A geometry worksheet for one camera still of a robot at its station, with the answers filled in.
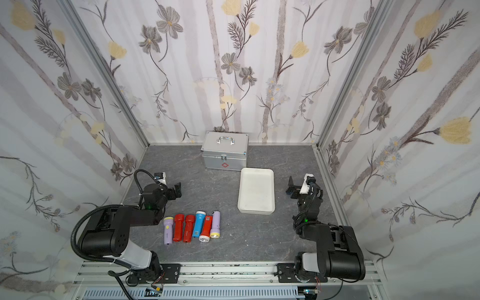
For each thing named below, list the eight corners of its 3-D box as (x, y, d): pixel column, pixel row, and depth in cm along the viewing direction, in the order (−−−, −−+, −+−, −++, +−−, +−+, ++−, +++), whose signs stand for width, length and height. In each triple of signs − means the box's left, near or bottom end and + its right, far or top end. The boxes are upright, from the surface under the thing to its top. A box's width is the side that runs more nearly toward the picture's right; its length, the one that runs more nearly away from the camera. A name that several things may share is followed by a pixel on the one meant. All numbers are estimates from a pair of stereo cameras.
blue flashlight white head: (193, 237, 85) (191, 235, 82) (197, 213, 92) (196, 210, 90) (202, 237, 85) (201, 235, 82) (206, 213, 92) (205, 210, 90)
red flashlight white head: (200, 241, 84) (198, 239, 81) (206, 217, 91) (205, 214, 88) (208, 242, 83) (207, 240, 81) (214, 218, 91) (213, 215, 88)
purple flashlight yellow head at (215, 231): (210, 238, 85) (209, 236, 82) (213, 213, 93) (212, 210, 90) (219, 238, 85) (219, 236, 82) (221, 213, 93) (221, 210, 90)
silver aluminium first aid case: (205, 171, 110) (200, 153, 97) (210, 141, 127) (206, 121, 114) (248, 171, 110) (248, 153, 97) (247, 141, 127) (248, 121, 114)
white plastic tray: (237, 214, 93) (237, 211, 90) (238, 171, 110) (238, 167, 107) (277, 214, 93) (278, 211, 90) (272, 171, 110) (273, 167, 107)
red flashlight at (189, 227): (181, 242, 83) (180, 240, 81) (186, 216, 91) (185, 214, 89) (191, 242, 83) (190, 240, 81) (195, 216, 91) (194, 214, 89)
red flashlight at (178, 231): (175, 242, 84) (173, 240, 82) (176, 217, 92) (174, 214, 89) (183, 240, 85) (181, 238, 82) (184, 216, 92) (182, 213, 90)
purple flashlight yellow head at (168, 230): (166, 245, 83) (163, 243, 80) (166, 220, 90) (163, 217, 87) (174, 243, 84) (172, 241, 81) (173, 218, 91) (171, 215, 88)
